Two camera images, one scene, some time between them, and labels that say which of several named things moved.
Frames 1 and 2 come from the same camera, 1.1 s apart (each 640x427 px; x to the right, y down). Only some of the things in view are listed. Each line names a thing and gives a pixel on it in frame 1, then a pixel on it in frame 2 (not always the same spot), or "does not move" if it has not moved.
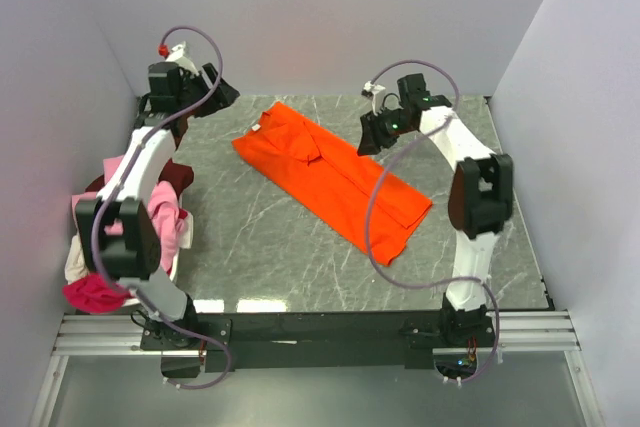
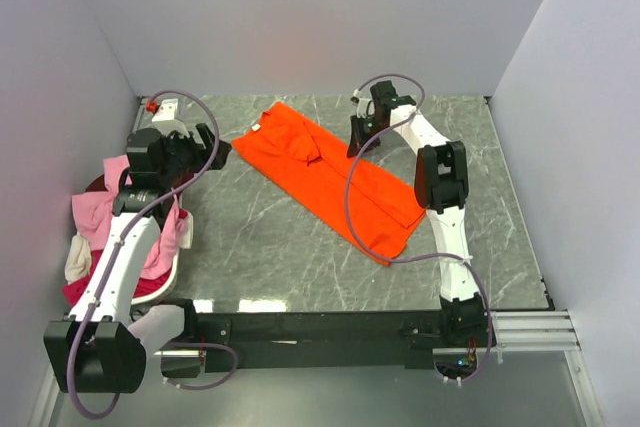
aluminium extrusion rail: (514, 331) does not move
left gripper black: (224, 96) → (201, 154)
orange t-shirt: (332, 181) does not move
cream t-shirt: (76, 265) does not move
